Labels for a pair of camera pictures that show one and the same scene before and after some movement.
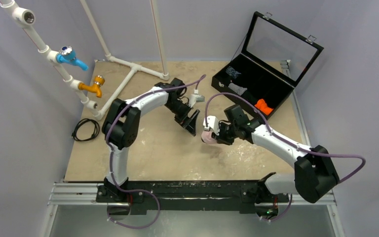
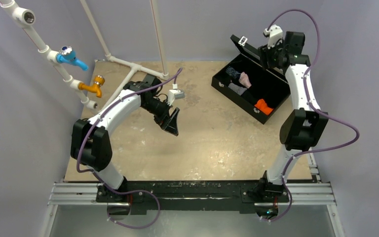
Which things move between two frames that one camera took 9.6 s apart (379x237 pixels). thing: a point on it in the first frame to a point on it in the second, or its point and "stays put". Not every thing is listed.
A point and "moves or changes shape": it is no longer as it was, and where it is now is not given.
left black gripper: [188, 123] to [167, 123]
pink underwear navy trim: [206, 137] to [244, 79]
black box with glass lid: [274, 59] moves or changes shape
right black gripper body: [222, 133] to [266, 57]
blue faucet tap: [67, 55] stays put
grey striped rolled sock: [238, 89] stays put
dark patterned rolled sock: [231, 71] stays put
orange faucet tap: [98, 81] stays put
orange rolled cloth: [262, 105] stays put
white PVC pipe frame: [25, 19] stays put
